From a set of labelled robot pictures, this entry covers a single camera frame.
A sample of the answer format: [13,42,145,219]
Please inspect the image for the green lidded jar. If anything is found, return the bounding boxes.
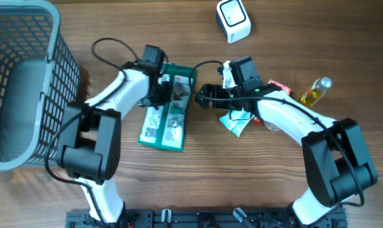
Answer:
[264,121,281,132]

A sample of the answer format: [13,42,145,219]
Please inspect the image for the black camera cable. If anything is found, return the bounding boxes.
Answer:
[188,60,366,227]
[44,37,170,227]

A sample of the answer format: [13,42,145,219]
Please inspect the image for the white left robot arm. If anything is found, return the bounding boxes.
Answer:
[56,60,171,227]

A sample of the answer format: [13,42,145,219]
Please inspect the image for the yellow dish soap bottle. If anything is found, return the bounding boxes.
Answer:
[299,77,332,108]

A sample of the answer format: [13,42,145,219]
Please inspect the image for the grey plastic shopping basket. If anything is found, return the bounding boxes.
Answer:
[0,1,81,171]

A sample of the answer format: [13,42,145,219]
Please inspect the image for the green 3M gloves package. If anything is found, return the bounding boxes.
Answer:
[138,63,197,151]

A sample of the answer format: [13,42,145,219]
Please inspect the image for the black left camera cable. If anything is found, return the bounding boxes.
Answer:
[44,37,170,227]

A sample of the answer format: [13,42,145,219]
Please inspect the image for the orange Kleenex tissue pack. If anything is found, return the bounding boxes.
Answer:
[268,79,292,95]

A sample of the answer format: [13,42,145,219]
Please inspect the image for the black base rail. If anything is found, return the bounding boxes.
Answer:
[65,208,347,228]

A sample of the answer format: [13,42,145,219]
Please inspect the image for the light green wipes packet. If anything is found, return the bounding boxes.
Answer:
[219,110,253,137]

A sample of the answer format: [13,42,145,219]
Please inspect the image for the white barcode scanner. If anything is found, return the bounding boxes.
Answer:
[216,0,252,44]

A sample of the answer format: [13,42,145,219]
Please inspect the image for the red Nescafe sachet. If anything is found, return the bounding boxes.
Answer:
[252,115,262,125]

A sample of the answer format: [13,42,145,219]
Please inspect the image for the black right camera cable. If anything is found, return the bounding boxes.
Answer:
[188,60,366,227]

